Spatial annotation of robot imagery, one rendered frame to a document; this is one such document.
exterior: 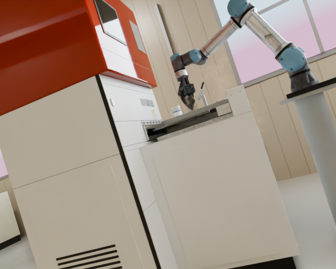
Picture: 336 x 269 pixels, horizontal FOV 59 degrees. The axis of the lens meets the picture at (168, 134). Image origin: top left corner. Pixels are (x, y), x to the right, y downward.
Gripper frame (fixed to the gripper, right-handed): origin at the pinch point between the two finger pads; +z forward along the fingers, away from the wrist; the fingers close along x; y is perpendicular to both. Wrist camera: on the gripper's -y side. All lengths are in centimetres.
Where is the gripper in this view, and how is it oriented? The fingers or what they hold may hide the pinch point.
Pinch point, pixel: (190, 108)
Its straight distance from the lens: 194.2
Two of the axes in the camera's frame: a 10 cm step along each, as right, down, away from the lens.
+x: 8.9, -2.8, 3.5
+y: 3.3, -1.3, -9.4
